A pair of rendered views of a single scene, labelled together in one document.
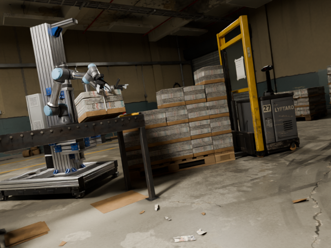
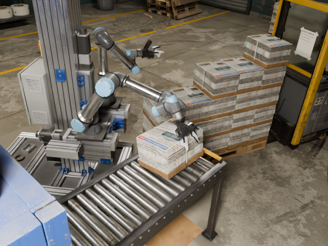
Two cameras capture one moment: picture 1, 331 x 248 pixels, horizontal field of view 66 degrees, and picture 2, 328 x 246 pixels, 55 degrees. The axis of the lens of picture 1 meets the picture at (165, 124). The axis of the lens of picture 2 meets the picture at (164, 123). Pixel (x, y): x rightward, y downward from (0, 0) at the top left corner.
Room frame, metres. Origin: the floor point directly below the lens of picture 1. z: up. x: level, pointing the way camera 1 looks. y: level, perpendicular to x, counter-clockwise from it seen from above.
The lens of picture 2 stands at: (0.76, 1.07, 2.27)
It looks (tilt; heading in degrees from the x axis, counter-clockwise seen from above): 33 degrees down; 346
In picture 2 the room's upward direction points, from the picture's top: 3 degrees clockwise
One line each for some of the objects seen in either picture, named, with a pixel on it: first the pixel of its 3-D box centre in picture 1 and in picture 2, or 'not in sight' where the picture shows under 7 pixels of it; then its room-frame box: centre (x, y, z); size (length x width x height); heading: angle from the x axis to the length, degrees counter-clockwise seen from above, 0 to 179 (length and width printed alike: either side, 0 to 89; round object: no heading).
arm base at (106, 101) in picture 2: not in sight; (108, 96); (3.37, 0.97, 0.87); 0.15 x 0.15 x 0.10
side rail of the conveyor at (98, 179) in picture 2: not in sight; (109, 178); (2.41, 1.04, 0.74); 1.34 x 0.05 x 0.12; 124
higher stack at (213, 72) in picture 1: (213, 114); (256, 95); (3.57, -0.69, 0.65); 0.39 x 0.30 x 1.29; 13
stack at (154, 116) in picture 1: (166, 139); (198, 126); (3.41, 0.02, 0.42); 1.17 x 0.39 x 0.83; 103
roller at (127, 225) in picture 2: not in sight; (109, 210); (2.09, 1.06, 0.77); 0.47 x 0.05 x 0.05; 34
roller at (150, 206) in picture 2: not in sight; (133, 194); (2.20, 0.90, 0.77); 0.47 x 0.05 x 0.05; 34
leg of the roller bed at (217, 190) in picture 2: (147, 163); (214, 207); (2.36, 0.22, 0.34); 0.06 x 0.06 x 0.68; 34
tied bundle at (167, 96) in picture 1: (169, 99); (215, 79); (3.44, -0.11, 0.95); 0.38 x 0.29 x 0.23; 13
